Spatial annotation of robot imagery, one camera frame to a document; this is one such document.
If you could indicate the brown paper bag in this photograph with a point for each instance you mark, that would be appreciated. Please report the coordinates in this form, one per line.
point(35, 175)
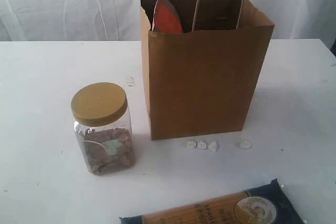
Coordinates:
point(202, 81)

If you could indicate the nut jar gold lid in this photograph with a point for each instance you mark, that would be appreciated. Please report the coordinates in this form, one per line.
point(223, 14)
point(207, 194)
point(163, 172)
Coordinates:
point(102, 126)

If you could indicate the brown red paper pouch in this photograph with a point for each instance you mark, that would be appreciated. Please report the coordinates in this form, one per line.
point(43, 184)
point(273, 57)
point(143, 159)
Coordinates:
point(166, 18)

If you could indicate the spaghetti packet dark blue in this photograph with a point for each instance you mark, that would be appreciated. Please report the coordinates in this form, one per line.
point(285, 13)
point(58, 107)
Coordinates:
point(264, 204)

